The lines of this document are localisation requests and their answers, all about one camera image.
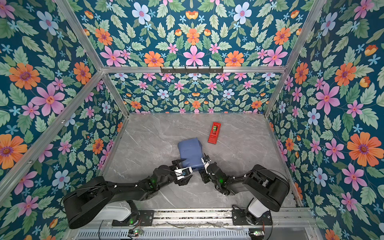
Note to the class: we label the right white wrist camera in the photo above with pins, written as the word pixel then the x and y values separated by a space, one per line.
pixel 206 161

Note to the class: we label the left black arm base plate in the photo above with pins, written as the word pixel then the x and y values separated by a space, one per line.
pixel 142 218

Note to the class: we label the aluminium front mounting rail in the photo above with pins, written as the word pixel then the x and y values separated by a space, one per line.
pixel 221 217

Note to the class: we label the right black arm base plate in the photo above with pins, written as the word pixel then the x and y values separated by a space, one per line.
pixel 242 217

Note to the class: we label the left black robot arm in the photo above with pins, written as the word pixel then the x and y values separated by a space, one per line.
pixel 85 203

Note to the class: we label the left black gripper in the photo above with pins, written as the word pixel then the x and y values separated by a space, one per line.
pixel 176 166

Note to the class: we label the red tape dispenser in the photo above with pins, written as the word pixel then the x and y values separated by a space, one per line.
pixel 214 134

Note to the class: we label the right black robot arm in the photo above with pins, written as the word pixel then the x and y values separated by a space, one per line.
pixel 269 190

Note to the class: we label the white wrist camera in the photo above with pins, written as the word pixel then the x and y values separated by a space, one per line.
pixel 206 161
pixel 183 173

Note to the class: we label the light blue wrapping paper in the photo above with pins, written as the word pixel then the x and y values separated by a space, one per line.
pixel 191 152

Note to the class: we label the white ventilation grille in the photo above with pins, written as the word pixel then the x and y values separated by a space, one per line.
pixel 163 234

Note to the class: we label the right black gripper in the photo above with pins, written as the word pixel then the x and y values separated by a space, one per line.
pixel 203 175

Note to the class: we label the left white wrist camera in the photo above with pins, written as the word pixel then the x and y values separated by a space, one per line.
pixel 183 173

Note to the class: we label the black hook rail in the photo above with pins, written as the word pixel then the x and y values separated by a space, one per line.
pixel 192 70

